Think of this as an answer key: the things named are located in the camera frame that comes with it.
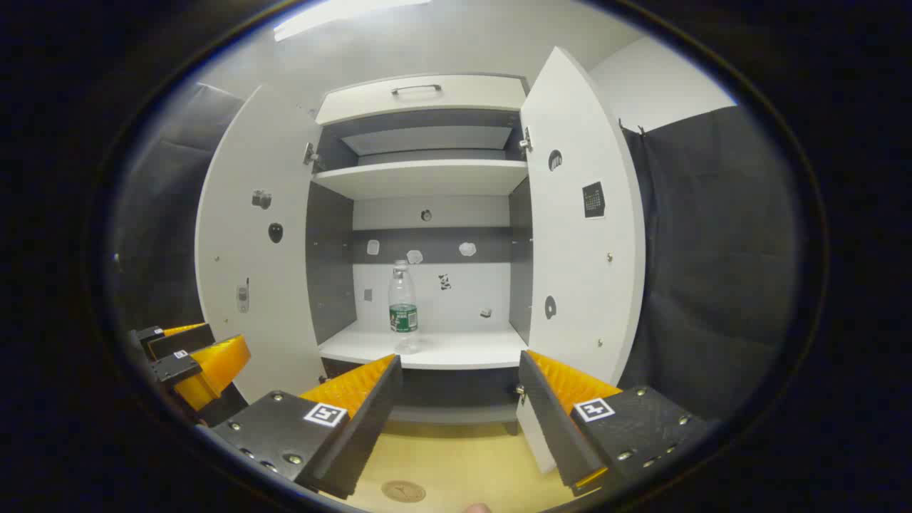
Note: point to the white cabinet door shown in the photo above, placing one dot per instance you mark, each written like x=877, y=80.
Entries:
x=285, y=285
x=577, y=249

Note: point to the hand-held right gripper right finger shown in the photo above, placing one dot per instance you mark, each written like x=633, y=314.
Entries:
x=548, y=420

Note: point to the white cabinet drawer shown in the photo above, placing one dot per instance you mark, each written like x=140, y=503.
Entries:
x=463, y=92

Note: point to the white cabinet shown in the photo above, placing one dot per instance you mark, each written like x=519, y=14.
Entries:
x=434, y=178

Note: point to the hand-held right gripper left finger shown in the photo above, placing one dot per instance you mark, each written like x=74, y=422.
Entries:
x=370, y=420

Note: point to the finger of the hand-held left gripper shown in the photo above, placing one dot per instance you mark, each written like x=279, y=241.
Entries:
x=214, y=367
x=182, y=343

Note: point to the round brown coaster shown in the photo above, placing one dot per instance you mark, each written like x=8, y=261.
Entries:
x=403, y=491

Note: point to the clear plastic bottle green label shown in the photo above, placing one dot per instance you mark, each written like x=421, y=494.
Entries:
x=403, y=317

